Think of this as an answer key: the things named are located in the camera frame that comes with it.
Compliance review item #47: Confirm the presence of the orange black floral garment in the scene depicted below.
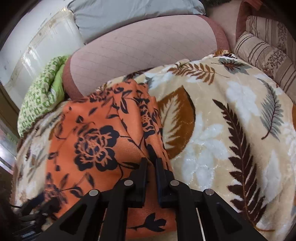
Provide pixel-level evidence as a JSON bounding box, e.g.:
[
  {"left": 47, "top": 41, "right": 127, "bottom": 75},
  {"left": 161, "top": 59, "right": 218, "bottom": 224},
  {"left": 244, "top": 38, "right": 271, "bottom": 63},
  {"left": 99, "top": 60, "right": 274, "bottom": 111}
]
[{"left": 44, "top": 79, "right": 176, "bottom": 238}]

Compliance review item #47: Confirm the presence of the leaf pattern beige blanket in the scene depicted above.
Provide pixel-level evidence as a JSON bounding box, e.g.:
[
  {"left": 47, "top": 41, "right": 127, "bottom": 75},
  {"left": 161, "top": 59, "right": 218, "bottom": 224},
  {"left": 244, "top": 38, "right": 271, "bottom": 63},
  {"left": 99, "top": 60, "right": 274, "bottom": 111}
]
[{"left": 11, "top": 51, "right": 295, "bottom": 240}]

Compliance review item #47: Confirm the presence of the green checkered pillow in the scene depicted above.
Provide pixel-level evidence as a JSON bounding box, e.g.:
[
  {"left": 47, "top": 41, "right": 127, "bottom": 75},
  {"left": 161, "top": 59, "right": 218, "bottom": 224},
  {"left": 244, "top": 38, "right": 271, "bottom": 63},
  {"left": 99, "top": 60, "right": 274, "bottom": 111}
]
[{"left": 17, "top": 56, "right": 69, "bottom": 138}]

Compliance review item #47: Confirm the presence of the pink bolster cushion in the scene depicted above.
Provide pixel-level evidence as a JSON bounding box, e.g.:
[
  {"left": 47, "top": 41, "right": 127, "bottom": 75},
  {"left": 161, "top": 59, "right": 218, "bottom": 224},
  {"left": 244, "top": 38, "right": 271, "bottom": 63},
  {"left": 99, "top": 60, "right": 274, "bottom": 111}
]
[{"left": 62, "top": 15, "right": 229, "bottom": 100}]

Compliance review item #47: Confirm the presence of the striped beige cushion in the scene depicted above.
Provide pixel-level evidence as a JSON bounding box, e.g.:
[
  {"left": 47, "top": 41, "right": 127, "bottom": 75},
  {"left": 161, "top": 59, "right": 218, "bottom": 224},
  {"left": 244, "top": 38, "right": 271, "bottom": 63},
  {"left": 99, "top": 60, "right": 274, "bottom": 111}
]
[{"left": 233, "top": 32, "right": 295, "bottom": 102}]

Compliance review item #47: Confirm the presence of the grey pillow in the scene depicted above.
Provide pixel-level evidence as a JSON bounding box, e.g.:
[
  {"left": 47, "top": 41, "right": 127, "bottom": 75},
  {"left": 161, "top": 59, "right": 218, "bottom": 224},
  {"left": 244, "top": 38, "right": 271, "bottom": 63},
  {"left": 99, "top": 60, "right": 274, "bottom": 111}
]
[{"left": 67, "top": 0, "right": 206, "bottom": 43}]

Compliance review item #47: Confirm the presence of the large striped back cushion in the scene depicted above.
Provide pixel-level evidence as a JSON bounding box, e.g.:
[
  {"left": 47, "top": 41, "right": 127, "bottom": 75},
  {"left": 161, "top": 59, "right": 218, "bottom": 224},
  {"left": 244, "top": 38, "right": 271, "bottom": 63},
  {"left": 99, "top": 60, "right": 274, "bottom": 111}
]
[{"left": 246, "top": 16, "right": 296, "bottom": 64}]

